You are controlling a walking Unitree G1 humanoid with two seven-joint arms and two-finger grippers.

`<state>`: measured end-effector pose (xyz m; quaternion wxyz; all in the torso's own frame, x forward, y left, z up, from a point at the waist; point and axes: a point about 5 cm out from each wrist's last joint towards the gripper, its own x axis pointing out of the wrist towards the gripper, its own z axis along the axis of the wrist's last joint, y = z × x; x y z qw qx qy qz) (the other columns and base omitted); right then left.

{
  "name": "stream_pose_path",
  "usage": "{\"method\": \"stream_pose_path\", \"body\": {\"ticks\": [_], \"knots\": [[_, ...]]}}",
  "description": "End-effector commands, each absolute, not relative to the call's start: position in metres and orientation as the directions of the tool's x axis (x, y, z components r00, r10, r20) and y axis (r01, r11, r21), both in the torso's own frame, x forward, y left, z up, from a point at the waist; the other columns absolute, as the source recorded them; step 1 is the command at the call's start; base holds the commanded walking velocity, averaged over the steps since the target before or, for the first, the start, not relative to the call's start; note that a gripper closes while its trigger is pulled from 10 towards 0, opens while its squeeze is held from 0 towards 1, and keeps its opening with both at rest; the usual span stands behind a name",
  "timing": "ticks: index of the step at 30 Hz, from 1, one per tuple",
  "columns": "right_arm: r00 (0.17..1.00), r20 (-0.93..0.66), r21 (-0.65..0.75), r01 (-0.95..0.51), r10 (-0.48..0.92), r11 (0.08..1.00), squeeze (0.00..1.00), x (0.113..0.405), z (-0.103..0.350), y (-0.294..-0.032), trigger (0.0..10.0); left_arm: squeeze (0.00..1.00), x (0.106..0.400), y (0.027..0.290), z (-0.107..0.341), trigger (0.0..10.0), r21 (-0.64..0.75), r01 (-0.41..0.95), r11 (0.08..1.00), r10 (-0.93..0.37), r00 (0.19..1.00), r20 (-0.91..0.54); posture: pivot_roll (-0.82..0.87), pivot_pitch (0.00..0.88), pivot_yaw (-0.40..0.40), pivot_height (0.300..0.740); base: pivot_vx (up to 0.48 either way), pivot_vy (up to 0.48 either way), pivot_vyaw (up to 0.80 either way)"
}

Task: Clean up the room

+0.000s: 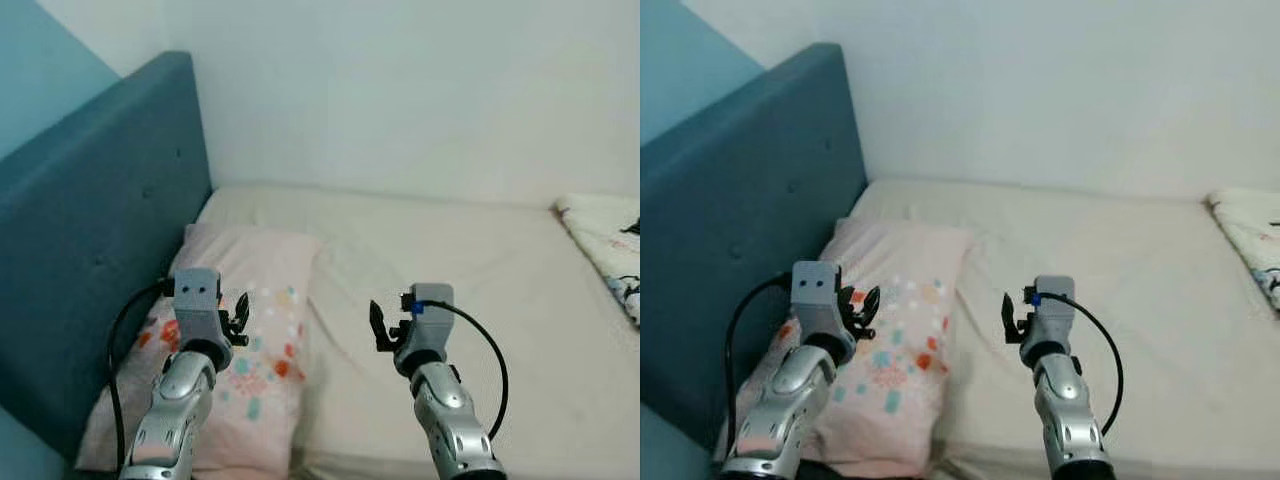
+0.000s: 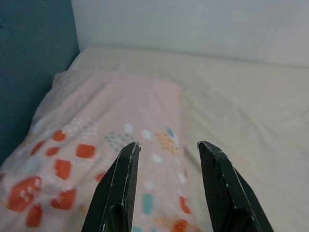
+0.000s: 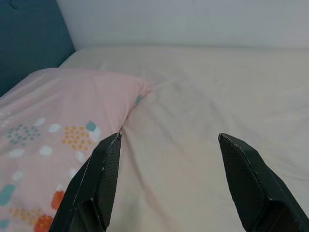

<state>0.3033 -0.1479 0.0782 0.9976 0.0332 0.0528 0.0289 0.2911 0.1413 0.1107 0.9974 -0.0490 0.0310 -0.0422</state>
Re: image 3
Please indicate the teal upholstered bed frame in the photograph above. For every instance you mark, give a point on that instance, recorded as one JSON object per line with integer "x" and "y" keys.
{"x": 31, "y": 36}

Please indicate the pink patterned pillow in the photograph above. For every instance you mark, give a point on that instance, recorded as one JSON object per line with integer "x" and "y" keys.
{"x": 60, "y": 101}

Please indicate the mattress with cream sheet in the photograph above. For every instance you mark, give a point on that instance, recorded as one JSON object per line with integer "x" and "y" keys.
{"x": 193, "y": 96}

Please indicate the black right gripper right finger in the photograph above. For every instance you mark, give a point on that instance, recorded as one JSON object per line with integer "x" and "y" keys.
{"x": 256, "y": 193}

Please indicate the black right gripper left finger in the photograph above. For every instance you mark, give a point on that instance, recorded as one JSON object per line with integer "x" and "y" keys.
{"x": 96, "y": 188}

